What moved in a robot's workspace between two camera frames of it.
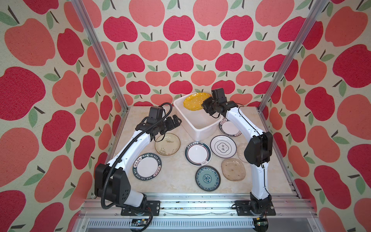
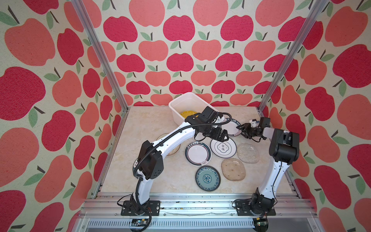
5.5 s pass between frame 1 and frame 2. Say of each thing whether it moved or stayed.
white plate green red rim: stayed
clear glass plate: stayed
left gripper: moved
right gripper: moved
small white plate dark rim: stayed
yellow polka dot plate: moved
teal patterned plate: stayed
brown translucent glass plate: stayed
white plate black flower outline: stayed
